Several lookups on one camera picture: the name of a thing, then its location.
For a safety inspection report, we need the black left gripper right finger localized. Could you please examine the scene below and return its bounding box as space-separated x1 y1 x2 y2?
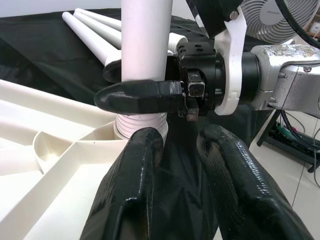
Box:
196 124 315 240

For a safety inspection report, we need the white grey standing fan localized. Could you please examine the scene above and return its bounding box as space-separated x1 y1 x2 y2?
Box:
241 0 320 46

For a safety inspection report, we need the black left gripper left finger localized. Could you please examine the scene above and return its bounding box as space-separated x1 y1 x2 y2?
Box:
79 126 166 240

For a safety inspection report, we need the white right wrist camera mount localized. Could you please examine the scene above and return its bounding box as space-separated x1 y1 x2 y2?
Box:
186 0 248 117

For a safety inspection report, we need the white ribbed plastic table top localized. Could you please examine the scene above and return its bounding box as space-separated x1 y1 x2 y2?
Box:
0 79 131 240

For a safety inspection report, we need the black metal stand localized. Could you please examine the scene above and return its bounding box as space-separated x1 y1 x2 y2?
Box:
256 109 320 173

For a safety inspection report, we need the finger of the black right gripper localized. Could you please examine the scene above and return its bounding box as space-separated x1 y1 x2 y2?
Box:
93 78 185 116
102 55 181 85

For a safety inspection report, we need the black table cloth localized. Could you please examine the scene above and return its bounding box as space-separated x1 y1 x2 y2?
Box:
0 14 253 240

